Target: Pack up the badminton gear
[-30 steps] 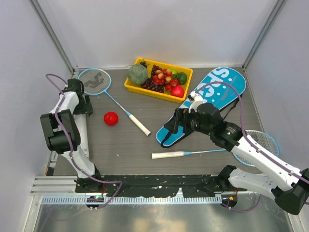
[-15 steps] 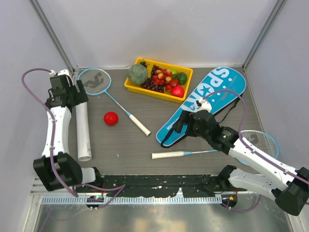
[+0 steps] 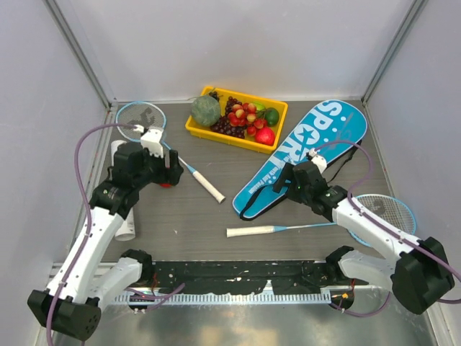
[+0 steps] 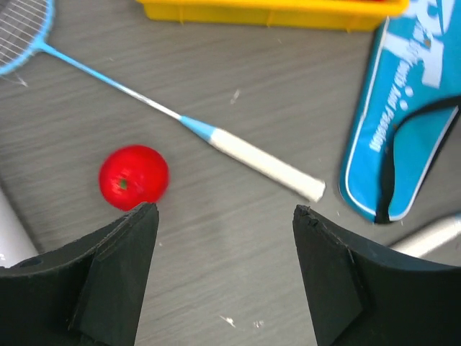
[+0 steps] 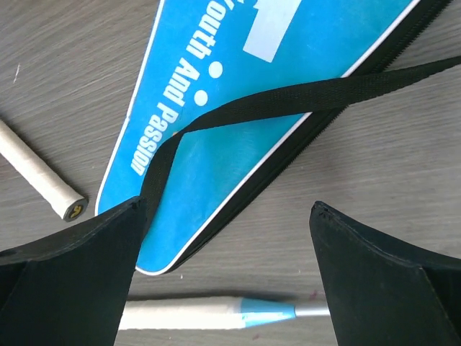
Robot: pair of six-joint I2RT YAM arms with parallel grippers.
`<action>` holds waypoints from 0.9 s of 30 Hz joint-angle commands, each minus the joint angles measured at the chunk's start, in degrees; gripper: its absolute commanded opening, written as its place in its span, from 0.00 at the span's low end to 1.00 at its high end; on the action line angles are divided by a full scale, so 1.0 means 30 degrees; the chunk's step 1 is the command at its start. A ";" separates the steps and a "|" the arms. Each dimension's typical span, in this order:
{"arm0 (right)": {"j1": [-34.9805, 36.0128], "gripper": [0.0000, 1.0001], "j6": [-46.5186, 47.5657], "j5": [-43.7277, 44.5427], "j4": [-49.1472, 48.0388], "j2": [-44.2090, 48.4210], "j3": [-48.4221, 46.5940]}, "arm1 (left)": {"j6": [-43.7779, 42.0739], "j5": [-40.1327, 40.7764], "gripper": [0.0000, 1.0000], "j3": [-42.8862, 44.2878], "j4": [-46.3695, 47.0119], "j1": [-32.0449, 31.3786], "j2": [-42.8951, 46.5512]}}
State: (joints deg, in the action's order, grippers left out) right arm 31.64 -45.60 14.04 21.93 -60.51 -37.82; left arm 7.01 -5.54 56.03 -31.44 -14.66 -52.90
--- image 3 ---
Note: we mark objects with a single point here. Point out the white slotted cable duct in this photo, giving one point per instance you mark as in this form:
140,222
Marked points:
264,298

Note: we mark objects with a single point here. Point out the green melon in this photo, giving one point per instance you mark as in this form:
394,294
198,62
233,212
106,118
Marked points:
205,110

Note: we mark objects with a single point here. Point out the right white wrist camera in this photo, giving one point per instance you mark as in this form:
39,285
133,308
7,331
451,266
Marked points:
318,160

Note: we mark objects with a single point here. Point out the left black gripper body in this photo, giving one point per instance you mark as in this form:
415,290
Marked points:
155,169

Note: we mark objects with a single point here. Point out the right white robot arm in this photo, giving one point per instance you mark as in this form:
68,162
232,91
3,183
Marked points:
415,271

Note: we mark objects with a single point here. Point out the red tomato ball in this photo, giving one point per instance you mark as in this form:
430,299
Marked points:
166,185

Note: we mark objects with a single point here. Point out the aluminium frame post left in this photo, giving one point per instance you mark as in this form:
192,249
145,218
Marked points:
74,34

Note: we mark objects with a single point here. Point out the blue racket cover bag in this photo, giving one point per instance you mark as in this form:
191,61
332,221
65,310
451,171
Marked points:
331,122

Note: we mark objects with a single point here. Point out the aluminium frame post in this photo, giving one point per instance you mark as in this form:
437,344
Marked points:
414,11
74,34

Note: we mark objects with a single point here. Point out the blue racket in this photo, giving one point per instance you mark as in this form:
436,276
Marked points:
386,207
136,117

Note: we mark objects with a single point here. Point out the red apple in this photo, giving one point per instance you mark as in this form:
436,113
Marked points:
265,136

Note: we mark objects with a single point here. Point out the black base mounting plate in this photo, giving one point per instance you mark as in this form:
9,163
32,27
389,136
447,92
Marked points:
244,277

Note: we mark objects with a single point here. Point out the red cherry bunch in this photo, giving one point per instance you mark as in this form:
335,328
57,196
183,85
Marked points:
253,114

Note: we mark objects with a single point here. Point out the aluminium frame post right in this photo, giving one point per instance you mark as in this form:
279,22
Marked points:
414,11

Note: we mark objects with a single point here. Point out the white shuttlecock tube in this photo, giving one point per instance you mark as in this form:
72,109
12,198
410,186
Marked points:
126,231

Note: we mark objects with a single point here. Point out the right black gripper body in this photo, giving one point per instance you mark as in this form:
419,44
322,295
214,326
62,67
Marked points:
299,194

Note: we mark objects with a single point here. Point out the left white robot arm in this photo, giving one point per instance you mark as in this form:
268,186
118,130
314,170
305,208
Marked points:
72,303

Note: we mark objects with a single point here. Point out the green lime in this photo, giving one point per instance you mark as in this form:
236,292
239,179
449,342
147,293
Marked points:
271,116

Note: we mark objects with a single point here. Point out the dark purple grape bunch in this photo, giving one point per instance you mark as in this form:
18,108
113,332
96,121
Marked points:
228,124

